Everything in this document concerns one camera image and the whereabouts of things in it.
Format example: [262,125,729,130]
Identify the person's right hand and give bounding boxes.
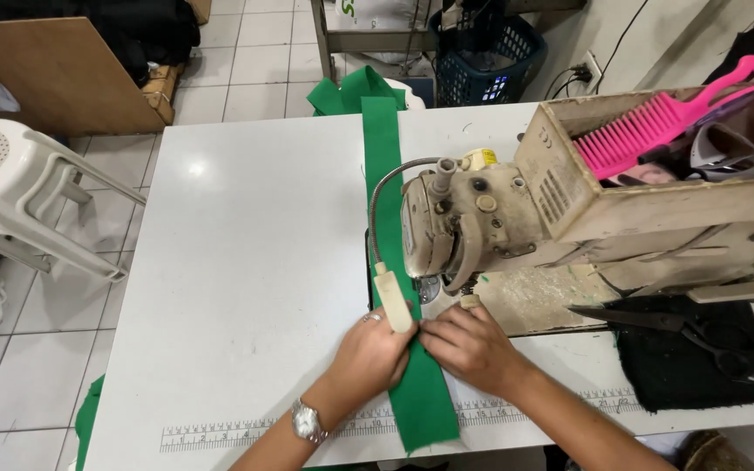
[419,304,530,400]

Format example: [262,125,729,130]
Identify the person's left hand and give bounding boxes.
[323,307,422,408]

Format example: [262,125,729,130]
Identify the long green fabric strip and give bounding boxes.
[307,65,461,456]

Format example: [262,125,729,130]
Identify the gooseneck sewing machine lamp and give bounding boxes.
[368,157,445,334]

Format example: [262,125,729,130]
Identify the silver wristwatch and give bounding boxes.
[290,397,330,447]

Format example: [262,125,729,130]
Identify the beige industrial sewing machine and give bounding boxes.
[400,148,754,306]

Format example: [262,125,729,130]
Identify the printed measuring tape strip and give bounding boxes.
[159,388,644,454]

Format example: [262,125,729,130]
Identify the black fabric scissors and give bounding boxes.
[567,304,754,379]

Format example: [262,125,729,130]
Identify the small yellow-labelled white container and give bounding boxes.
[461,148,500,173]

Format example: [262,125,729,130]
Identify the black cloth piece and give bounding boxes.
[611,294,754,414]

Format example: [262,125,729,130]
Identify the beige tray box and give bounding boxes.
[514,85,754,244]

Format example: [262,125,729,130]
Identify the blue plastic laundry basket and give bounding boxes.
[428,5,548,109]

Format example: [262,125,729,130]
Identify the green fabric piece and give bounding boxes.
[74,374,107,471]

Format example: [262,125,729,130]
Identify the pink plastic comb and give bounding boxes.
[572,55,754,181]

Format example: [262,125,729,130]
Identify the white-framed glasses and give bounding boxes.
[689,122,754,183]

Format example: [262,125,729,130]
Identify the white plastic bag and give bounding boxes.
[334,0,445,66]

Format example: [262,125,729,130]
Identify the dark brown cloth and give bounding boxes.
[694,88,754,158]

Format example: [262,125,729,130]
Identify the white plastic stool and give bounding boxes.
[0,119,149,283]

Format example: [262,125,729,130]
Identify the brown wooden board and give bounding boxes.
[0,16,168,137]

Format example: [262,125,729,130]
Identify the pile of black fabric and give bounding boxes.
[0,0,202,87]

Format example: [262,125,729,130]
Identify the white wall power outlet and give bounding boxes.
[576,51,604,94]

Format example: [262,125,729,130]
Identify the black power cable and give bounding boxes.
[542,0,651,100]

